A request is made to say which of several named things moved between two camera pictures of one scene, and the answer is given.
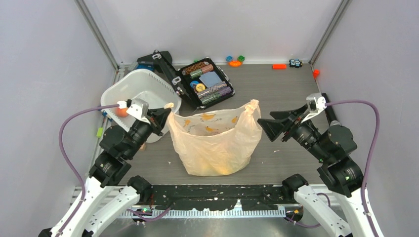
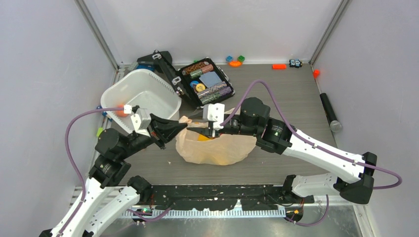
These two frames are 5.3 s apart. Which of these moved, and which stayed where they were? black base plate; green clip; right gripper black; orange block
Moved: right gripper black
Stayed: green clip; orange block; black base plate
